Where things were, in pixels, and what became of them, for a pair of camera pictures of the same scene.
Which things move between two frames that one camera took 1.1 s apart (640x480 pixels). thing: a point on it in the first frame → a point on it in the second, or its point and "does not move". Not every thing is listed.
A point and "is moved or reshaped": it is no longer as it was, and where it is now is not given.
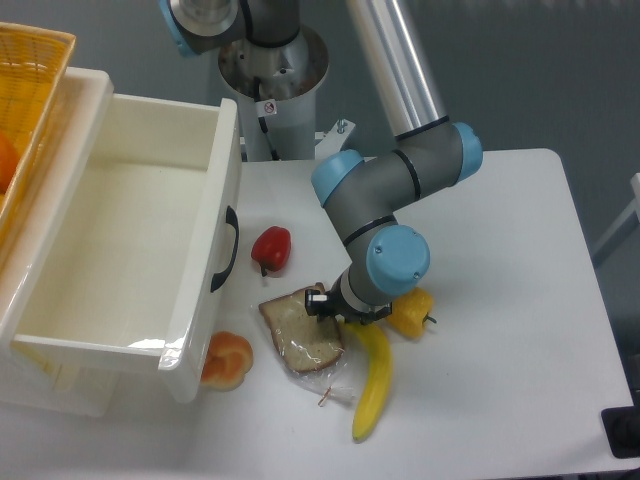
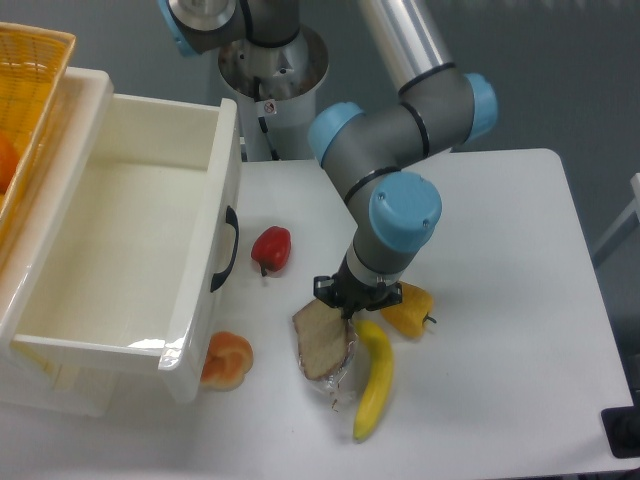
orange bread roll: (229, 357) does not move
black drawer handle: (231, 219) does not move
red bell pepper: (271, 248) does not move
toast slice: (313, 350) is moved or reshaped
